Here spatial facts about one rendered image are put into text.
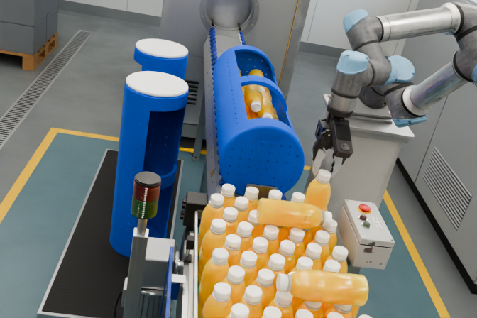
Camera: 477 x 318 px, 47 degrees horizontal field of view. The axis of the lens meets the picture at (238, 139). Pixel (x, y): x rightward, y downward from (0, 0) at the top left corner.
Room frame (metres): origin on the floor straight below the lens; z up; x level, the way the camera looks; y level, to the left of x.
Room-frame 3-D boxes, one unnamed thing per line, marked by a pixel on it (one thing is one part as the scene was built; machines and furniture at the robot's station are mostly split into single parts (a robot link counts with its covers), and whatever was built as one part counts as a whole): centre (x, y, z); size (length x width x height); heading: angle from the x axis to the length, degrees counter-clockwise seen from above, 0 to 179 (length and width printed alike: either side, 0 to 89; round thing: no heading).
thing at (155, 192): (1.11, 0.19, 1.23); 0.06 x 0.06 x 0.04
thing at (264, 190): (1.54, -0.10, 0.99); 0.10 x 0.02 x 0.12; 99
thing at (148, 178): (1.11, 0.19, 1.18); 0.06 x 0.06 x 0.16
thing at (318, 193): (1.38, -0.26, 1.11); 0.07 x 0.07 x 0.19
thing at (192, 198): (1.46, 0.09, 0.95); 0.10 x 0.07 x 0.10; 99
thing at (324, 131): (1.41, -0.25, 1.36); 0.09 x 0.08 x 0.12; 9
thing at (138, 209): (1.11, 0.19, 1.18); 0.06 x 0.06 x 0.05
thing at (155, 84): (2.27, 0.40, 1.03); 0.28 x 0.28 x 0.01
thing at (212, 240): (1.21, 0.01, 0.99); 0.07 x 0.07 x 0.19
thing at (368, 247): (1.38, -0.42, 1.05); 0.20 x 0.10 x 0.10; 9
